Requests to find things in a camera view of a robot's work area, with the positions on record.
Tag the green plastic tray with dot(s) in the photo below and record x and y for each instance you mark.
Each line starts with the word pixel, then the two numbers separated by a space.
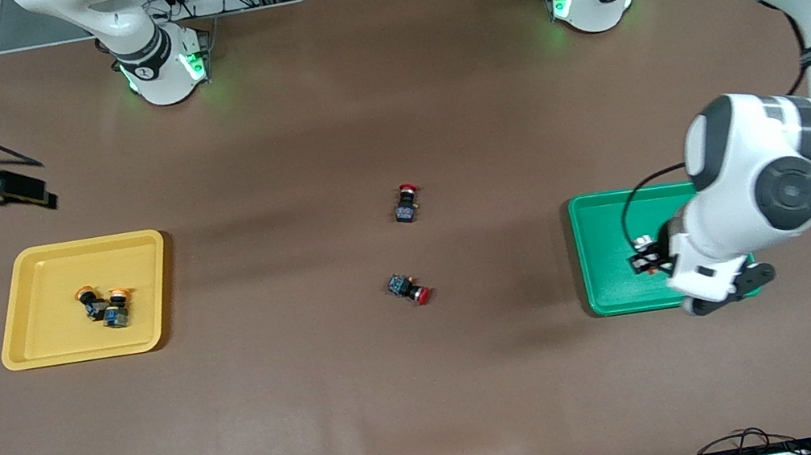
pixel 606 261

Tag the yellow-capped black push button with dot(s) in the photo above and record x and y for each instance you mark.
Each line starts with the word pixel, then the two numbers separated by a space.
pixel 90 302
pixel 117 307

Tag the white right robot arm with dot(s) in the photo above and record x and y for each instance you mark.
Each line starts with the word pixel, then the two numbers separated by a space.
pixel 143 57

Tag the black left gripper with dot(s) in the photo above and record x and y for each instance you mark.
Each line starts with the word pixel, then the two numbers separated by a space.
pixel 673 240

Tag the red-capped black push button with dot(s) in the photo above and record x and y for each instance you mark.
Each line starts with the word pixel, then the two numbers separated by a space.
pixel 409 289
pixel 407 204

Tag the brown table mat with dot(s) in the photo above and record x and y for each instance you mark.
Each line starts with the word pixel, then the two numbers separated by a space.
pixel 433 402

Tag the yellow plastic tray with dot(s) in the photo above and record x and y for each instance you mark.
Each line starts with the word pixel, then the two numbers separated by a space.
pixel 49 341

